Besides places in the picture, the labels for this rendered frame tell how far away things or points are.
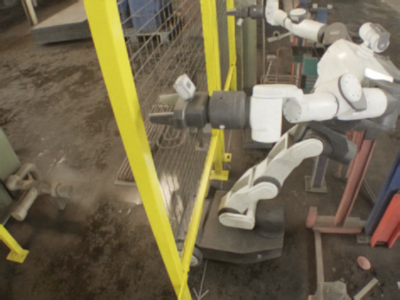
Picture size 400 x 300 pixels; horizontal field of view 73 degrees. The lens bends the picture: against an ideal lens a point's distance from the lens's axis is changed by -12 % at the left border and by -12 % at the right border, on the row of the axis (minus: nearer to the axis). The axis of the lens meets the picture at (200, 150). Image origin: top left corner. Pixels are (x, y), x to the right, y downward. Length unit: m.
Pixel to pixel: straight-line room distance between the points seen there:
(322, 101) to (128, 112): 0.47
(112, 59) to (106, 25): 0.08
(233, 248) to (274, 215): 0.30
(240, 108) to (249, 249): 1.26
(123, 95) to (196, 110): 0.17
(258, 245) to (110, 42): 1.45
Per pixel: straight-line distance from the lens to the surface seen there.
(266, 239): 1.85
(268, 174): 1.51
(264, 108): 0.65
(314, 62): 2.39
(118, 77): 0.69
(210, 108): 0.65
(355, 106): 0.84
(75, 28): 6.15
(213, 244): 1.82
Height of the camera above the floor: 1.71
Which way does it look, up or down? 40 degrees down
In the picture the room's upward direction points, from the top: 7 degrees counter-clockwise
